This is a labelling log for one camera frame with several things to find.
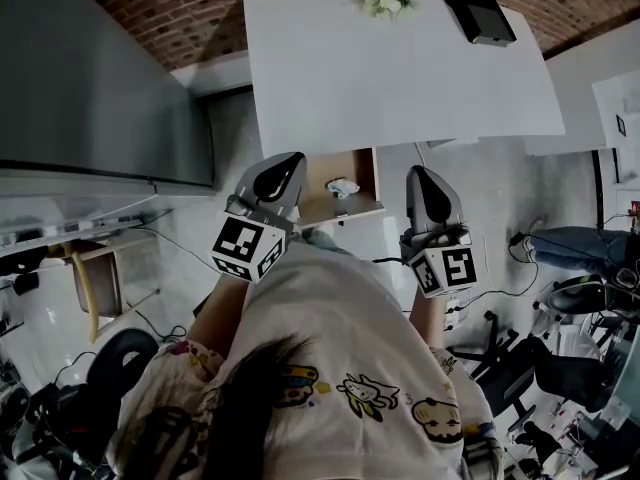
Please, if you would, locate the black round stool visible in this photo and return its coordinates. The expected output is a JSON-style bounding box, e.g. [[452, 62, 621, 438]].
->
[[86, 326, 162, 400]]

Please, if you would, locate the long black cable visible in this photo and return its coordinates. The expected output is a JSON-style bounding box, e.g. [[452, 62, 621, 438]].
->
[[467, 231, 542, 302]]

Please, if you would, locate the black office chair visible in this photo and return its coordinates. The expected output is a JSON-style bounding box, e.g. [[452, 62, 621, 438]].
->
[[448, 309, 607, 435]]

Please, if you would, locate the person's right forearm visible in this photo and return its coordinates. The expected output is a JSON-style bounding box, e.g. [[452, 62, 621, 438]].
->
[[408, 281, 450, 350]]

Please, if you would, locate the wooden chair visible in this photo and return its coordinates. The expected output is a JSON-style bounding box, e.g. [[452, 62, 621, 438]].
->
[[46, 239, 162, 345]]

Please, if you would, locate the white flower bouquet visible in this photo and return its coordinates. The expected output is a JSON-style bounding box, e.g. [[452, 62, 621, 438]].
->
[[348, 0, 417, 20]]

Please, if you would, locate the grey refrigerator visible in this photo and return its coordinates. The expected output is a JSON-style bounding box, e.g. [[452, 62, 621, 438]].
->
[[0, 0, 217, 260]]

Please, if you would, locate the black box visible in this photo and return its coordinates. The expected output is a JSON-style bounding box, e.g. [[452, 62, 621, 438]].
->
[[441, 0, 518, 48]]

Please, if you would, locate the wood-lined drawer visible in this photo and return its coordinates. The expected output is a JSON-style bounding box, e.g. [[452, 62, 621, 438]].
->
[[296, 146, 388, 230]]

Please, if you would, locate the white desk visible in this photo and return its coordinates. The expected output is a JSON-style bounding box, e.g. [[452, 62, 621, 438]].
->
[[241, 0, 567, 160]]

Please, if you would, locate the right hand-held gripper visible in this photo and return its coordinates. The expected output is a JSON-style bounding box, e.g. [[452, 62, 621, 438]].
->
[[398, 164, 480, 300]]

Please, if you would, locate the person's left forearm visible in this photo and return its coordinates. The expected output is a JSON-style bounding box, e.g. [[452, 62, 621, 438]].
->
[[186, 269, 252, 358]]

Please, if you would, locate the white cartoon print shirt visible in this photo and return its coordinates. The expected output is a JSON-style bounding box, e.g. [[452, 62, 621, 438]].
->
[[106, 231, 502, 480]]

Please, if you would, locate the white power strip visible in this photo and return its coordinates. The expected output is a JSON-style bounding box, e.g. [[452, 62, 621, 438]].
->
[[441, 291, 465, 333]]

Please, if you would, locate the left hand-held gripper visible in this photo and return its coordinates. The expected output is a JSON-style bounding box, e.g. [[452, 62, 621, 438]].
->
[[208, 150, 309, 285]]

